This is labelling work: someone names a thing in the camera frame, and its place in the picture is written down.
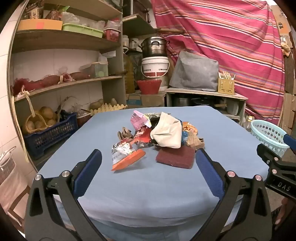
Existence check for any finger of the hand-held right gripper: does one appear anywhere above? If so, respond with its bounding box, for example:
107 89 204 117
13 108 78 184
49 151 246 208
256 143 296 177
283 134 296 155

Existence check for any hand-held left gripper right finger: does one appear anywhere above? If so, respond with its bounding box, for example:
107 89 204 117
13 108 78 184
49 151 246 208
195 148 273 241

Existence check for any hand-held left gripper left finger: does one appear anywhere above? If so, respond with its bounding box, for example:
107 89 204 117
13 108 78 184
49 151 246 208
24 149 109 241

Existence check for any light blue plastic basket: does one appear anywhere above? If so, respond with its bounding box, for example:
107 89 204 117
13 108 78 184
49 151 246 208
250 119 290 158

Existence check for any maroon scouring pad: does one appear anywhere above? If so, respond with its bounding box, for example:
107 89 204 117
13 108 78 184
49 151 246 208
155 148 196 169

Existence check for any orange snack packet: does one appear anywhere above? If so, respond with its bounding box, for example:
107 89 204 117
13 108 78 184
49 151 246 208
111 141 146 171

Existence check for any orange patterned wrapper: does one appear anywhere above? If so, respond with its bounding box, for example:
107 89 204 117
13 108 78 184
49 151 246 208
181 122 199 135

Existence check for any white cloth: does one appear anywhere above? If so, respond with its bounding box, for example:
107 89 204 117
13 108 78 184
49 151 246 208
150 112 184 149

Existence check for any red wrapper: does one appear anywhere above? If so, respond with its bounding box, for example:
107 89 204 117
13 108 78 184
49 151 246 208
131 127 154 147

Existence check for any pink wrapper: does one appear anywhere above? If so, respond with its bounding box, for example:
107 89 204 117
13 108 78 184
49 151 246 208
131 110 152 131

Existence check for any person's right hand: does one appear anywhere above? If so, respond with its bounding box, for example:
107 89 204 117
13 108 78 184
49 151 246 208
275 198 290 226

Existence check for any clear oil bottle yellow label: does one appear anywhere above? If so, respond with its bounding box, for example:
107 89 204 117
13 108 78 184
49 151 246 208
243 115 255 132

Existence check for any blue plastic crate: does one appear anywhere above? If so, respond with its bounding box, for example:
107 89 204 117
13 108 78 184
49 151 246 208
23 111 78 158

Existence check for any blue tablecloth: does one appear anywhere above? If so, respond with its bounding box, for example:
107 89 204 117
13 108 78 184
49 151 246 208
36 105 270 241

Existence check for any yellow egg carton tray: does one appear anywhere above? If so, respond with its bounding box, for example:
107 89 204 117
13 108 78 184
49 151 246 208
90 103 128 116

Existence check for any white container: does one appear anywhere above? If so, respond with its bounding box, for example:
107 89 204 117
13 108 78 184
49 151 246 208
228 100 240 115

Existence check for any dark frying pan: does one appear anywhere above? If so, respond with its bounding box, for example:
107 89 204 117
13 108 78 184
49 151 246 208
192 97 220 107

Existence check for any wicker basket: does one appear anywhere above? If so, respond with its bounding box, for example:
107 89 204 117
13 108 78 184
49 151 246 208
22 91 58 135

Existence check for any small metal pot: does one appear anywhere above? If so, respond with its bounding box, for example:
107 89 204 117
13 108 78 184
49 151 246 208
173 96 192 107

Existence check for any yellow perforated utensil holder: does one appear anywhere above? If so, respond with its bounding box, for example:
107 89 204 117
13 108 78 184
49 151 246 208
218 77 236 95

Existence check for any small wooden shelf table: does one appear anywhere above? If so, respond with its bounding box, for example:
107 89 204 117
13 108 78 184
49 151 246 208
165 88 248 121

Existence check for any cardboard box blue print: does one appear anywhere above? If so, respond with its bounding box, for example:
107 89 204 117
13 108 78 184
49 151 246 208
126 91 167 107

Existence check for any bundle of chopsticks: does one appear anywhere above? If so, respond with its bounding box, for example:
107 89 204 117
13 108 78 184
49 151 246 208
218 71 236 80

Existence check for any sweet potato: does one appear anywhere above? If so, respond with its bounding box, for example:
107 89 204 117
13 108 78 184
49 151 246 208
63 72 91 80

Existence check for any tan cloth bundle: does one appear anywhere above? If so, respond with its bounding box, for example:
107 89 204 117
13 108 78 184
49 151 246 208
280 37 291 56

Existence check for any plastic-wrapped green box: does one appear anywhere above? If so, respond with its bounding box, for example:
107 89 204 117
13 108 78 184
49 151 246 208
80 56 109 78

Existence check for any red mesh bag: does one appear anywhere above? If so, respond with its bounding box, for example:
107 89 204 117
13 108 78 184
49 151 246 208
13 75 63 95

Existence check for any yellow oil jug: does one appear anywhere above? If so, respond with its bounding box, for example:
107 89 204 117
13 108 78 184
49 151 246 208
122 52 136 94

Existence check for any red plastic basket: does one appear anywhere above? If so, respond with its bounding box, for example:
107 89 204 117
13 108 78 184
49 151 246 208
136 79 162 95

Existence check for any grey fabric cover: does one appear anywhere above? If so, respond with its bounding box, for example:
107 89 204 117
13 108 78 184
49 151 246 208
169 50 219 91

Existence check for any white bucket red band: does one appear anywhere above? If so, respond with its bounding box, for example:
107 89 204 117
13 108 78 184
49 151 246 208
141 56 170 79

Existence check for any red striped cloth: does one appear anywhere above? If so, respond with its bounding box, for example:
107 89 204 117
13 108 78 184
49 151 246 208
151 0 286 126

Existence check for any wooden shelf unit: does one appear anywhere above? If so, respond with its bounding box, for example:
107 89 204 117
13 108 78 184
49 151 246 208
7 0 126 163

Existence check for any small red basket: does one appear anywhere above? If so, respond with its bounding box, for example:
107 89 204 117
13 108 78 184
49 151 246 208
103 28 121 42

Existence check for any metal stock pot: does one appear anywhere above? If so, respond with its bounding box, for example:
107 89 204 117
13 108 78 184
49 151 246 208
138 37 170 58

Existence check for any green plastic tray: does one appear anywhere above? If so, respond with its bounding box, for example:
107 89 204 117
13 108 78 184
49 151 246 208
62 23 104 38

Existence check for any wooden stick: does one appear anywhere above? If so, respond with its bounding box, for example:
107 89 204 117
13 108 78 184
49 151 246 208
157 28 185 34

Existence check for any yellow box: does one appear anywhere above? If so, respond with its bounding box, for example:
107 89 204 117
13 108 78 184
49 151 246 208
17 19 63 32

